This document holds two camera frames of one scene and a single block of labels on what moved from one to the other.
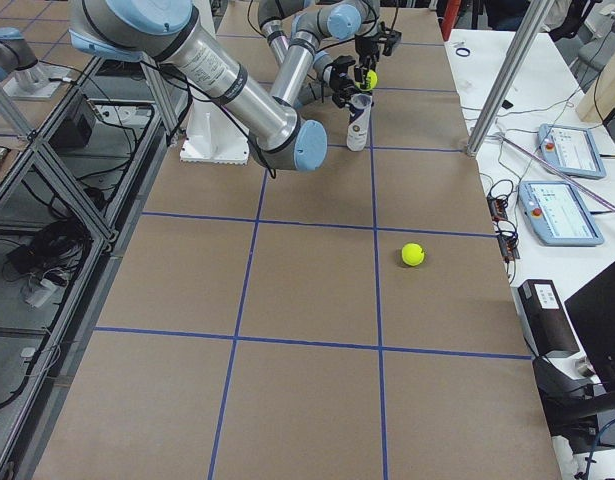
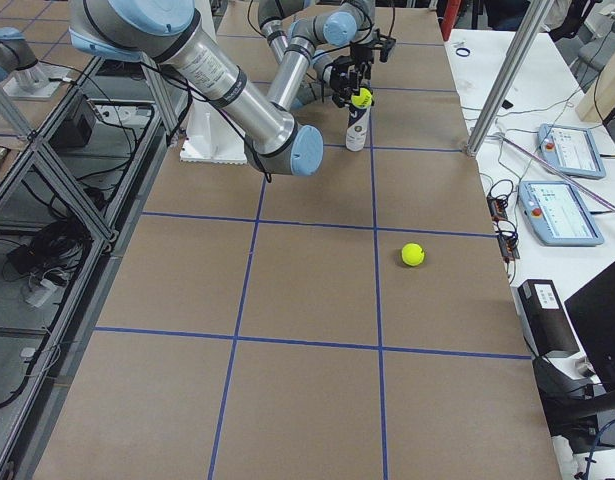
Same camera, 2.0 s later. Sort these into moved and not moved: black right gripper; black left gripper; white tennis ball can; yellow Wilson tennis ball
Moved: yellow Wilson tennis ball
Not moved: black left gripper; white tennis ball can; black right gripper
